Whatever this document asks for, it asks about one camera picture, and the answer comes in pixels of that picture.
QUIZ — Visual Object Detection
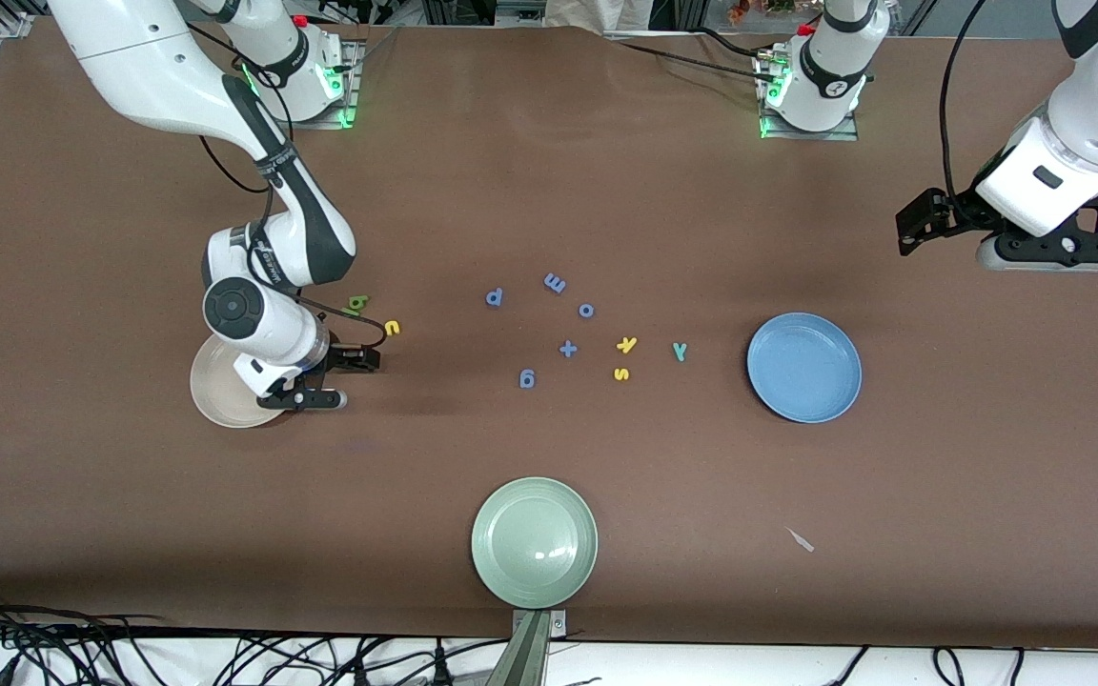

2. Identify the black cable on table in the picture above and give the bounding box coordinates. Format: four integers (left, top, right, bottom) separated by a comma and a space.
606, 38, 781, 83

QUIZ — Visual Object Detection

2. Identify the blue plate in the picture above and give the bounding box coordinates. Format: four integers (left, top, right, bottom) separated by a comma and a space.
746, 312, 863, 424

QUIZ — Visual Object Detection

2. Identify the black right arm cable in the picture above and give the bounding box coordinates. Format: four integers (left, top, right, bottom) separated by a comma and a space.
189, 21, 388, 350

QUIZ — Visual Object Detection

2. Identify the beige brown plate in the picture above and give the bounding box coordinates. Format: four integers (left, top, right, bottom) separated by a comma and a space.
190, 333, 278, 429

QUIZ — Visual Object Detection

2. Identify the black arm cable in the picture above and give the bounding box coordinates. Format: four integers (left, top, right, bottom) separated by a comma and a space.
938, 0, 990, 196
189, 21, 388, 350

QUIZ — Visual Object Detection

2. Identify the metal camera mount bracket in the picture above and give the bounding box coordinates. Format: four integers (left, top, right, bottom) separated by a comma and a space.
484, 610, 569, 686

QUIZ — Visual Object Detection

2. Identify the orange background object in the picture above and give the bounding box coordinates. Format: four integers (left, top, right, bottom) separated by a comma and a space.
728, 0, 798, 22

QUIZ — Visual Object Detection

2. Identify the person in beige clothing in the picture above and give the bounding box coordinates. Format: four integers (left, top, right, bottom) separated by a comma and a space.
544, 0, 655, 34

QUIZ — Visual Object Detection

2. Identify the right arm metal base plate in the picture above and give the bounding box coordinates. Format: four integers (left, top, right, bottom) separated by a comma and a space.
256, 38, 364, 130

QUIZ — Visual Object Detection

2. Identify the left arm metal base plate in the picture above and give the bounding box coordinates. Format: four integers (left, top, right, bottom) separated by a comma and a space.
757, 52, 860, 142

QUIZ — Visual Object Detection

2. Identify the pale green plate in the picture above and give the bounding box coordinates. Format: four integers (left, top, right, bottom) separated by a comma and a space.
471, 476, 600, 610

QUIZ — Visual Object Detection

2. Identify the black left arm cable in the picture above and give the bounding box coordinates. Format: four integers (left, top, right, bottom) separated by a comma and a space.
938, 0, 990, 196

